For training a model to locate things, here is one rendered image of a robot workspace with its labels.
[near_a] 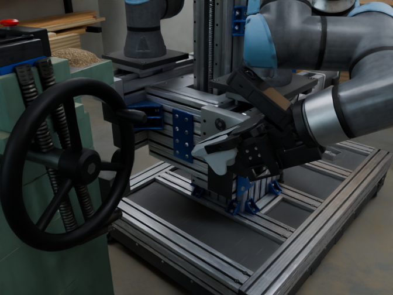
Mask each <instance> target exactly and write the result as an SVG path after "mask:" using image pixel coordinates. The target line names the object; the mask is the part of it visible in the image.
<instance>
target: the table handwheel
mask: <svg viewBox="0 0 393 295"><path fill-rule="evenodd" d="M79 95H92V96H95V97H97V98H99V99H101V100H103V101H104V102H105V103H106V104H107V105H108V106H109V107H110V109H111V110H112V112H113V113H114V115H115V118H116V120H117V123H118V127H119V133H120V158H119V163H108V162H102V161H101V158H100V155H99V154H98V152H97V151H95V150H91V149H87V148H84V147H82V143H81V137H80V132H79V128H78V123H77V116H76V111H75V104H74V97H77V96H79ZM62 103H63V106H64V112H65V117H66V120H67V126H68V133H69V137H70V145H71V146H69V147H68V148H66V149H65V150H64V149H60V148H57V147H54V148H53V149H52V150H50V151H48V152H45V153H44V154H43V153H42V152H41V151H40V150H39V149H40V148H39V144H38V143H37V142H35V143H32V144H31V142H32V140H33V138H34V136H35V134H36V132H37V130H38V129H39V127H40V126H41V124H42V123H43V121H44V120H45V119H46V118H47V117H48V115H49V114H50V113H51V112H52V111H53V110H54V109H55V108H57V107H58V106H59V105H60V104H62ZM118 109H128V108H127V106H126V104H125V102H124V100H123V99H122V97H121V96H120V95H119V94H118V92H117V91H115V90H114V89H113V88H112V87H111V86H110V85H108V84H106V83H105V82H103V81H100V80H97V79H94V78H88V77H77V78H71V79H68V80H64V81H61V82H59V83H57V84H55V85H52V86H51V87H49V88H48V89H47V90H45V91H43V92H42V93H41V94H40V95H39V96H38V97H37V98H35V99H34V100H33V101H32V102H31V104H30V105H29V106H28V107H27V108H26V109H25V110H24V112H23V113H22V115H21V116H20V118H19V119H18V121H17V122H16V124H15V126H14V127H13V129H12V132H11V134H10V136H9V138H8V141H7V143H6V146H5V150H4V153H3V156H2V161H1V167H0V201H1V206H2V210H3V213H4V216H5V219H6V221H7V223H8V225H9V226H10V228H11V230H12V231H13V232H14V233H15V235H16V236H17V237H18V238H19V239H20V240H21V241H22V242H24V243H25V244H27V245H29V246H31V247H33V248H35V249H38V250H41V251H47V252H56V251H63V250H66V249H70V248H73V247H75V246H77V245H79V244H81V243H83V242H84V241H86V240H87V239H89V238H90V237H92V236H93V235H94V234H95V233H97V232H98V231H99V230H100V229H101V228H102V227H103V226H104V224H105V223H106V222H107V220H108V219H109V218H110V217H111V215H112V214H113V213H114V211H115V210H116V208H117V206H118V204H119V203H120V201H121V199H122V197H123V195H124V192H125V190H126V187H127V184H128V182H129V179H130V175H131V172H132V167H133V161H134V155H135V132H134V127H133V124H132V123H130V122H127V121H124V120H122V119H119V118H117V117H116V111H117V110H118ZM25 160H28V161H31V162H34V163H38V164H41V165H44V166H47V167H51V168H54V169H57V170H58V173H59V175H60V176H61V178H63V179H64V181H63V182H62V184H61V186H60V187H59V189H58V190H57V192H56V194H55V195H54V197H53V199H52V200H51V202H50V204H49V205H48V206H47V208H46V209H45V211H44V213H43V214H42V216H41V217H40V218H39V220H38V222H37V223H36V224H34V223H33V221H32V220H31V219H30V217H29V215H28V213H27V211H26V208H25V204H24V201H23V194H22V176H23V168H24V164H25ZM100 171H116V176H115V179H114V181H113V184H112V187H111V189H110V190H109V193H108V195H107V196H106V198H105V199H104V201H103V203H102V204H101V206H100V207H99V208H98V209H97V211H96V212H95V213H94V214H93V215H92V216H91V217H90V218H89V219H88V220H87V221H86V222H84V223H83V224H82V225H80V226H79V227H77V228H76V229H74V230H72V231H68V232H65V233H62V234H51V233H48V232H45V230H46V228H47V226H48V225H49V223H50V221H51V220H52V218H53V217H54V215H55V213H56V212H57V210H58V208H59V206H60V205H61V203H62V202H63V201H64V199H65V198H66V196H67V195H68V193H69V192H70V190H71V189H72V187H73V186H74V184H75V183H77V184H80V185H83V186H86V185H89V184H91V183H92V182H93V181H94V180H95V179H96V178H97V177H98V175H99V173H100Z"/></svg>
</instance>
